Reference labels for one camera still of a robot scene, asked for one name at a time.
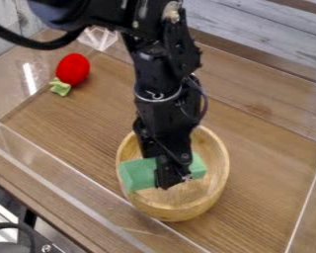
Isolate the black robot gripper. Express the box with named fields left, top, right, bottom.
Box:
left=131, top=86, right=205, bottom=191

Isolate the green rectangular block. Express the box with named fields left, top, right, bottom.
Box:
left=117, top=153, right=207, bottom=193

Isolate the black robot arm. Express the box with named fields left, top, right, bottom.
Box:
left=28, top=0, right=208, bottom=189

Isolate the brown wooden bowl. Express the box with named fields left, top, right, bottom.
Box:
left=116, top=126, right=231, bottom=222

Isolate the red plush strawberry toy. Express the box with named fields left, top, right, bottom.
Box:
left=50, top=53, right=90, bottom=97

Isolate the black metal table bracket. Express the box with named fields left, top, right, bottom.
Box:
left=18, top=209, right=64, bottom=253

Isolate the black cable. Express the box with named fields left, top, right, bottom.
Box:
left=0, top=19, right=88, bottom=51

